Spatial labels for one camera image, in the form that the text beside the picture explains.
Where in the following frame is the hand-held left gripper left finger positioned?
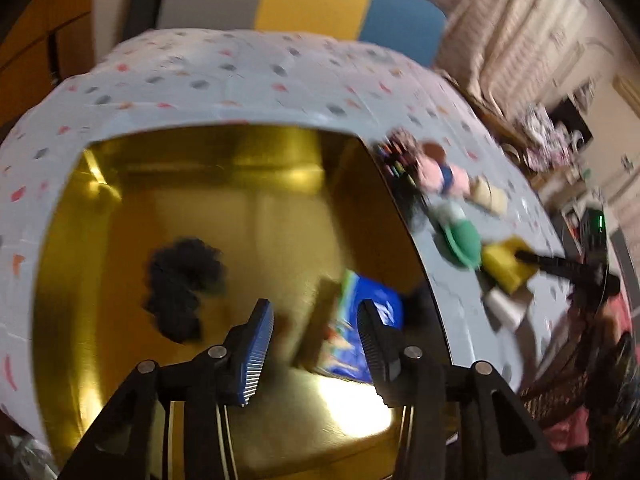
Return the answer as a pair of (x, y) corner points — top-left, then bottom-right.
(57, 298), (276, 480)

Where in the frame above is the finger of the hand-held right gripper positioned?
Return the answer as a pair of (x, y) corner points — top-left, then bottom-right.
(515, 250), (621, 296)

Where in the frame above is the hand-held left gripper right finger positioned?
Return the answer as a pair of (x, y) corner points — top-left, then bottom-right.
(356, 299), (571, 480)

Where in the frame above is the blue tissue packet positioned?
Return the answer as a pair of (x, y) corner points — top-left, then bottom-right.
(312, 269), (405, 383)

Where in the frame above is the yellow sponge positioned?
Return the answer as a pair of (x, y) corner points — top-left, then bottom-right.
(481, 236), (538, 295)

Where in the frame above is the white sponge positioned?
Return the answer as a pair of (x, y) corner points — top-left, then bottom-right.
(482, 285), (536, 333)

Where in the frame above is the green silicone bottle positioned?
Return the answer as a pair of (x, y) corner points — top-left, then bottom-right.
(432, 200), (483, 271)

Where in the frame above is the gold metal tray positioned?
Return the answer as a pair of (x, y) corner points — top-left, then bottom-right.
(31, 125), (461, 480)

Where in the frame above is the bundle of colourful hair ties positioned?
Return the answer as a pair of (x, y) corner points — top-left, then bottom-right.
(377, 142), (418, 181)

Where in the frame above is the black scrunchie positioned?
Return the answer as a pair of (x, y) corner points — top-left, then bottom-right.
(142, 237), (226, 345)

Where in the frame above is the pale printed curtain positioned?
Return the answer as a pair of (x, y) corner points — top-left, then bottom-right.
(350, 0), (601, 111)

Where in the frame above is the white patterned tablecloth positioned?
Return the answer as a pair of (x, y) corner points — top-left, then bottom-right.
(0, 27), (591, 456)

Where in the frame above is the grey yellow blue chair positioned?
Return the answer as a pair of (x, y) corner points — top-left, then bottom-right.
(92, 0), (448, 68)

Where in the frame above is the wooden cabinet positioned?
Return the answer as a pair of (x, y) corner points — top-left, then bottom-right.
(0, 0), (101, 131)

